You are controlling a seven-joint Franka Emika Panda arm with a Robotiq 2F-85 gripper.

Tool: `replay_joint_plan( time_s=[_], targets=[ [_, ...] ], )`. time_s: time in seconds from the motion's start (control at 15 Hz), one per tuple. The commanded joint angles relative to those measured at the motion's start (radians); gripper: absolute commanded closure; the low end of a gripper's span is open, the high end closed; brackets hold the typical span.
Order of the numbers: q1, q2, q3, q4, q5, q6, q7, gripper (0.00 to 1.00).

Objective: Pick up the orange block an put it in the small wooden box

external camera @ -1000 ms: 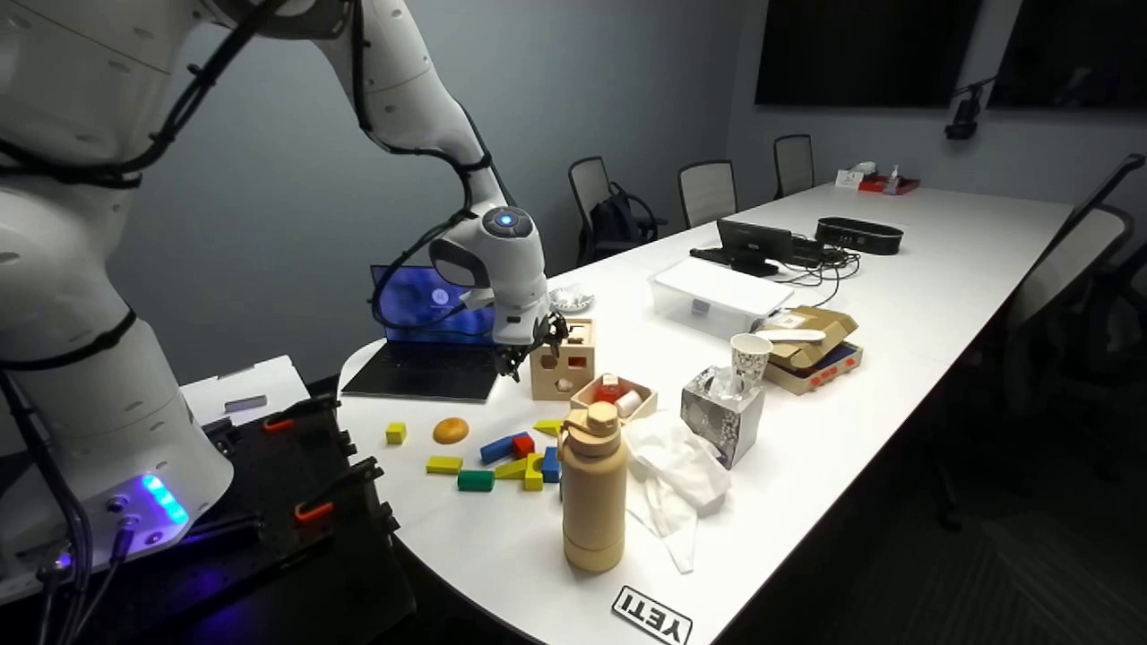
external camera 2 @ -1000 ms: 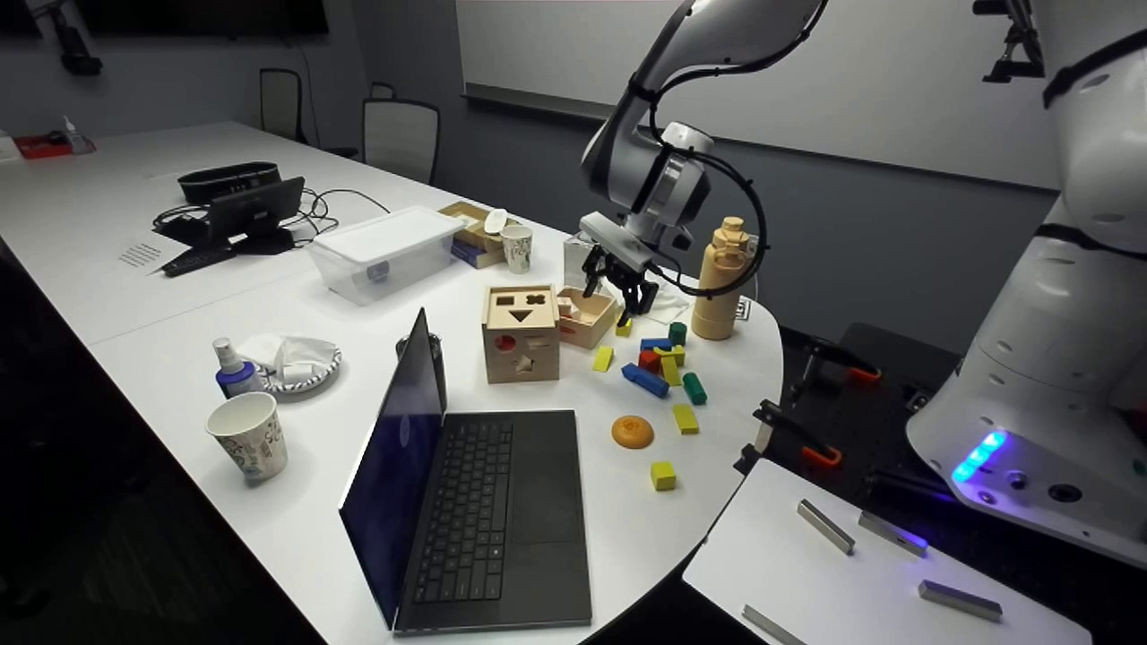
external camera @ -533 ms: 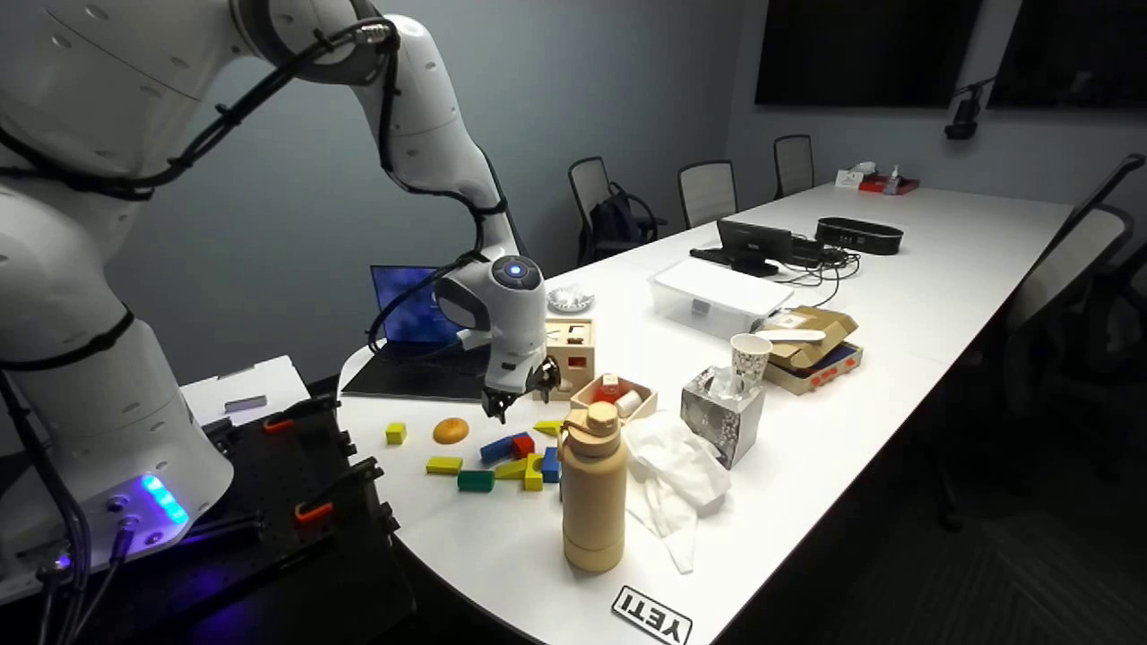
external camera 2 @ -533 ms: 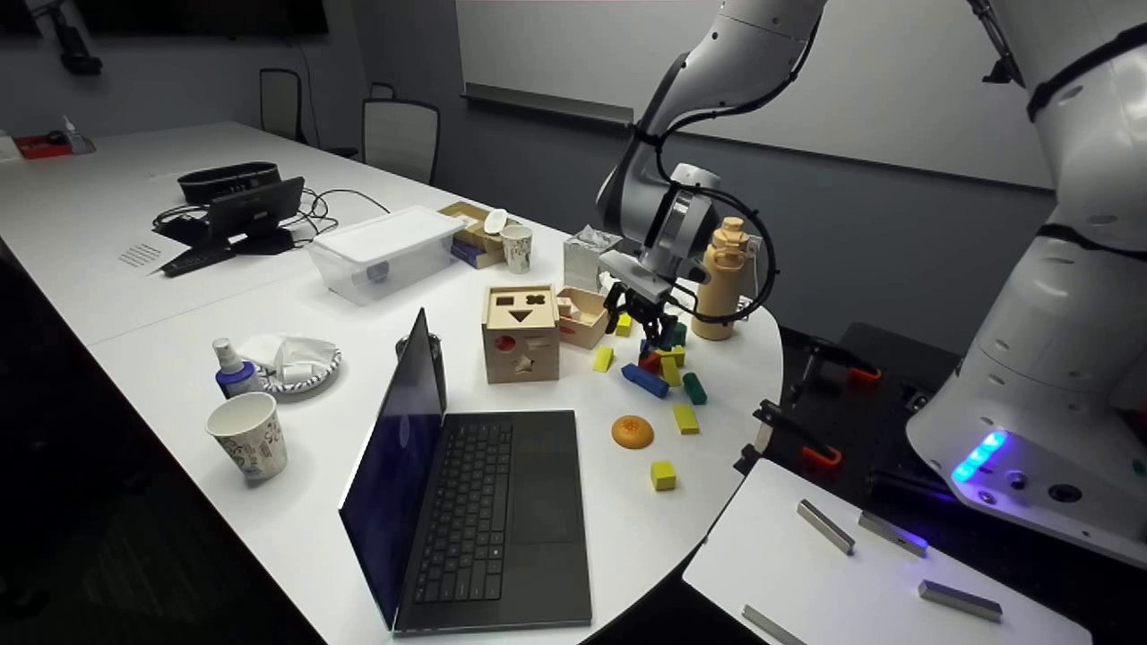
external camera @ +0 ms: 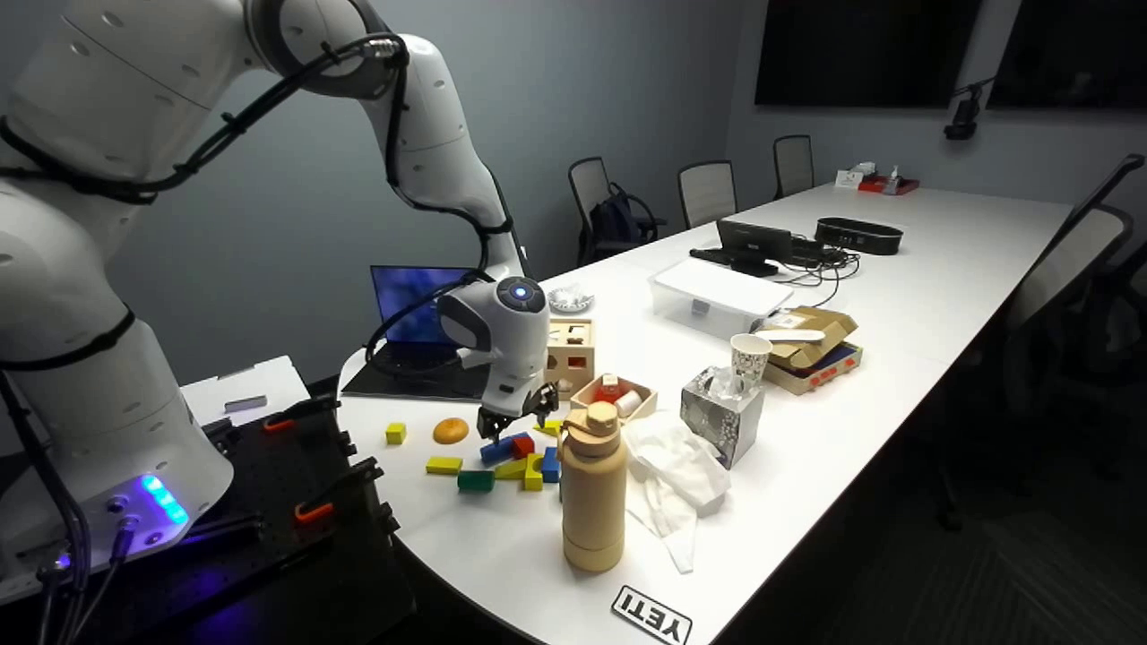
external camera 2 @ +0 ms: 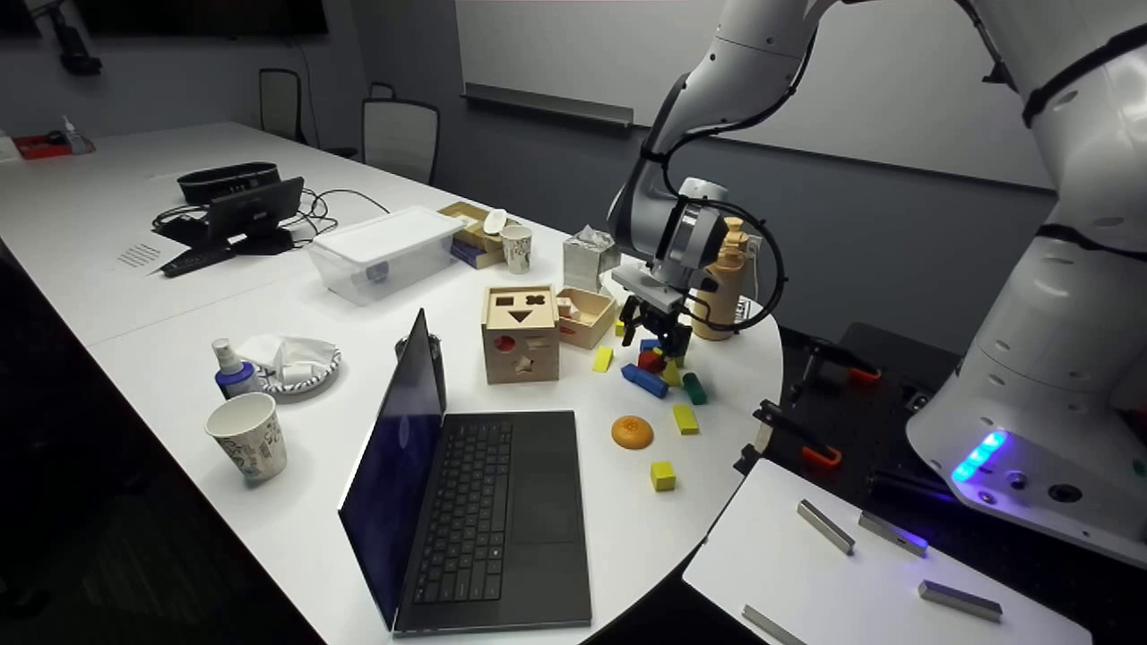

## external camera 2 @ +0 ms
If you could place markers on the long blue block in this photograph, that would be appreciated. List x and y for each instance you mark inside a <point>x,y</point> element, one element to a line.
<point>643,381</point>

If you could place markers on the grey staple strip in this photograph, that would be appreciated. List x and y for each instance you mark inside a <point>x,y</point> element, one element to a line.
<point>827,527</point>
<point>894,535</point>
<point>957,600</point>
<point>773,626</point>

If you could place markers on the round clear plastic lid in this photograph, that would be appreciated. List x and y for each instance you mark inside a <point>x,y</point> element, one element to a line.
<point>303,362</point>

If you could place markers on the green block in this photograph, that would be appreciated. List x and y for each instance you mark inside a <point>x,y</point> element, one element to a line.
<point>694,388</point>

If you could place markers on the yellow cube block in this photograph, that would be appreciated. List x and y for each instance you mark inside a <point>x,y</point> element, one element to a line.
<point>662,477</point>

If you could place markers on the wooden shape sorter cube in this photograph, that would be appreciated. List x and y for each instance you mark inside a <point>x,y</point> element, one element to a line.
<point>520,342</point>

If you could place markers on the crumpled plastic bag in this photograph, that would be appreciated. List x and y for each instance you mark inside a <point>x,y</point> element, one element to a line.
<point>586,258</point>

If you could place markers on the yellow rectangular block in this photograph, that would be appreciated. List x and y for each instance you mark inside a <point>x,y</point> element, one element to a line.
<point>686,417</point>

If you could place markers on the small wooden box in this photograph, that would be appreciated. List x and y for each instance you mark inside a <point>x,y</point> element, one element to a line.
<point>592,324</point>

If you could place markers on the orange dome block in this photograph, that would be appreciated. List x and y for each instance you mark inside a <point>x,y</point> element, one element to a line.
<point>632,430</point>

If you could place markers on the black wall mounted device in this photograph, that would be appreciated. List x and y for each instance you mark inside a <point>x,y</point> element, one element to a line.
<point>68,42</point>

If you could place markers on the white paper sheet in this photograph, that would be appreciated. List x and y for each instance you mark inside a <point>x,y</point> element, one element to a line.
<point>861,585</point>

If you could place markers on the black oblong case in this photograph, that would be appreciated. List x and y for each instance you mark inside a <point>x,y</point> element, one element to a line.
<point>228,182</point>

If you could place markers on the red flat item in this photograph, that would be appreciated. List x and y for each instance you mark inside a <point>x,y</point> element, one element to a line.
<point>44,145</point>

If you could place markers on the black wall television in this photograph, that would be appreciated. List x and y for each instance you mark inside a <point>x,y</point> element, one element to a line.
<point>201,16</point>

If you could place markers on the patterned paper cup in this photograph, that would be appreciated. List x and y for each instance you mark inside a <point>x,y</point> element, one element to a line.
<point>253,437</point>

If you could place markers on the open cardboard box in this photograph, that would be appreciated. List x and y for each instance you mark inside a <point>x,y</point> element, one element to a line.
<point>471,235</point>

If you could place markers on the white wall whiteboard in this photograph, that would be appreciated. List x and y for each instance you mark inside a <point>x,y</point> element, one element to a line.
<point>559,55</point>

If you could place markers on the small yellow block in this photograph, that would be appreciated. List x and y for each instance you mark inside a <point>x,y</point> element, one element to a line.
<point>603,358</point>

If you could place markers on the yellow wedge block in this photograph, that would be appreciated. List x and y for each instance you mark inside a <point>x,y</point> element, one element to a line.
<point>670,375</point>

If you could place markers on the black open laptop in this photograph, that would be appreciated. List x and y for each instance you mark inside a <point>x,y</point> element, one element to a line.
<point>478,512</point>

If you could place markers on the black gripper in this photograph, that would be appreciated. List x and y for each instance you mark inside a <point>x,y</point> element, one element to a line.
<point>653,301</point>

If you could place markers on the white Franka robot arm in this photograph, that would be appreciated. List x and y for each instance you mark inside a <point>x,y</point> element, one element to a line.
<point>1075,358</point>

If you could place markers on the white plastic storage bin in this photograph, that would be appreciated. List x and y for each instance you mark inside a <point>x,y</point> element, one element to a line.
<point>380,253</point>

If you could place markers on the short blue block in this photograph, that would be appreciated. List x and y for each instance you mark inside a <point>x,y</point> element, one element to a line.
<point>646,346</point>

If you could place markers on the grey office chair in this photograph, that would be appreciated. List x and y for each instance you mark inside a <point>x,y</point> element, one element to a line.
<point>400,136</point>
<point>282,102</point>

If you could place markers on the small blue spray bottle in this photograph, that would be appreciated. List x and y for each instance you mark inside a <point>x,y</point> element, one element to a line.
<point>230,375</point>

